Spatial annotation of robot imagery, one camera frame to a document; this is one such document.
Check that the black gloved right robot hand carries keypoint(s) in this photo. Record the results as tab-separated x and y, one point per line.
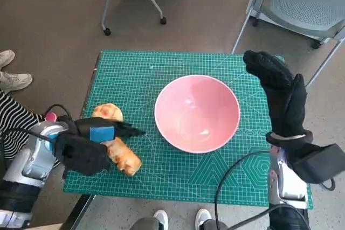
288	103

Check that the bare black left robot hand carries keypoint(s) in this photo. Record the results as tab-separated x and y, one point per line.
102	130

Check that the round toy bread bun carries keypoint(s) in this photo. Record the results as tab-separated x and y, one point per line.
107	111

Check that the orange toy bread loaf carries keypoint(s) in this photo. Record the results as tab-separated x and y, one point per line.
126	160

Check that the pink bowl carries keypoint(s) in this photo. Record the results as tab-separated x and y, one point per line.
196	111

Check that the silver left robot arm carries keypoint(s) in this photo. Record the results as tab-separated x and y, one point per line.
32	160

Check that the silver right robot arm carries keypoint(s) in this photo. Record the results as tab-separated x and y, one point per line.
288	189

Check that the small pink object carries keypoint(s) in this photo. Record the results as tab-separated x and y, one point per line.
50	117

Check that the person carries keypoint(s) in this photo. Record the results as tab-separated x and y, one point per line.
13	111

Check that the green cutting mat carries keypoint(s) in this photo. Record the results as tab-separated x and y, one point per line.
188	176

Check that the beige sneaker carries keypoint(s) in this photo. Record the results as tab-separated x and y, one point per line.
6	58
16	80

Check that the grey trouser leg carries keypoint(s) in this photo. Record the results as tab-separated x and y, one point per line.
214	226
144	224

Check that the white shoe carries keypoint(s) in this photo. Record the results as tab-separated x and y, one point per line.
161	217
202	216

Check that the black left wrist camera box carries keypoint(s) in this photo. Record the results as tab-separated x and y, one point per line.
83	160

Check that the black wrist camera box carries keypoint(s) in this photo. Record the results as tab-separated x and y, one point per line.
318	165
83	160

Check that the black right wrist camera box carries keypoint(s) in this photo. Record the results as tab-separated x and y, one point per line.
318	165

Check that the black table frame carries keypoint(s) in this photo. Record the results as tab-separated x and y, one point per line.
81	208

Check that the grey wheeled chair frame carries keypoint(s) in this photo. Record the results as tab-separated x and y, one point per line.
109	3

